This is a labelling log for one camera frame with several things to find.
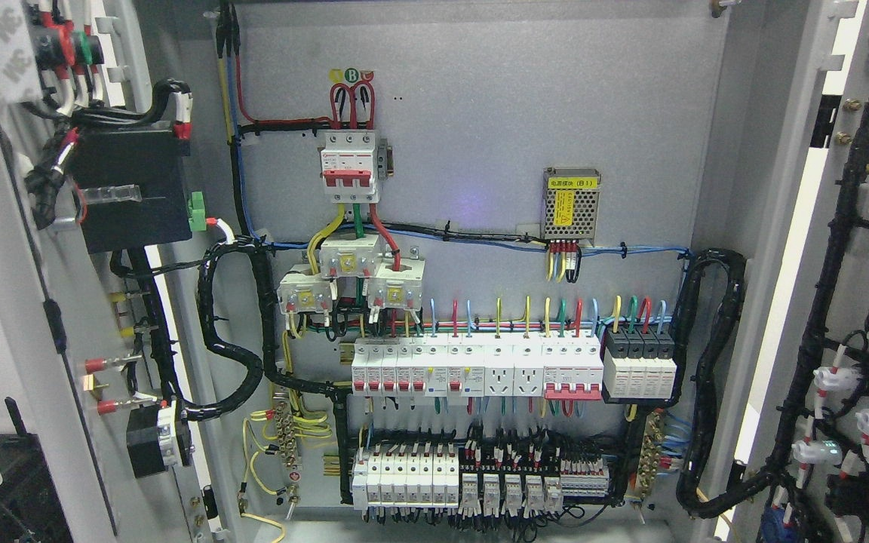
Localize black box on left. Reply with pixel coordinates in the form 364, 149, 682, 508
0, 397, 72, 542

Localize white rotary selector switch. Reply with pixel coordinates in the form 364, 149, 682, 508
125, 401, 191, 478

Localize brass ground terminal bar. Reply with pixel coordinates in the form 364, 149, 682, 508
634, 409, 665, 501

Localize black surge protector module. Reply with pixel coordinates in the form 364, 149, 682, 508
603, 327, 677, 404

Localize grey cabinet door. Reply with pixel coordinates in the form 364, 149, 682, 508
714, 0, 869, 543
0, 2, 237, 542

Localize black cable conduit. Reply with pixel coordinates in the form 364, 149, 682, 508
669, 249, 749, 519
110, 235, 352, 506

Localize white small breaker row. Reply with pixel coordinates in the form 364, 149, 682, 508
351, 336, 486, 402

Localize white socket module row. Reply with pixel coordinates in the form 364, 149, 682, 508
484, 336, 544, 397

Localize red four-pole circuit breaker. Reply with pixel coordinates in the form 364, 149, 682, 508
541, 336, 604, 401

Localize white current transformer group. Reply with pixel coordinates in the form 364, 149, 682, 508
277, 234, 425, 316

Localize black relay terminal row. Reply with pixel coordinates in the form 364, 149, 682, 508
456, 428, 619, 523

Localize black right cable conduit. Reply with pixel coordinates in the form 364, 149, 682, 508
669, 249, 749, 519

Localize black digital power meter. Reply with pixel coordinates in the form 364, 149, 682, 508
69, 127, 191, 254

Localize black left cable conduit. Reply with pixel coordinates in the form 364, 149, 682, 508
110, 235, 352, 506

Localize perforated metal power supply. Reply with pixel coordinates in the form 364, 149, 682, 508
541, 167, 601, 241

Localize red three-pole main breaker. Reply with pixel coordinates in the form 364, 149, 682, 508
320, 129, 379, 205

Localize white lower breaker row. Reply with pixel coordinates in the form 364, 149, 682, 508
352, 441, 461, 511

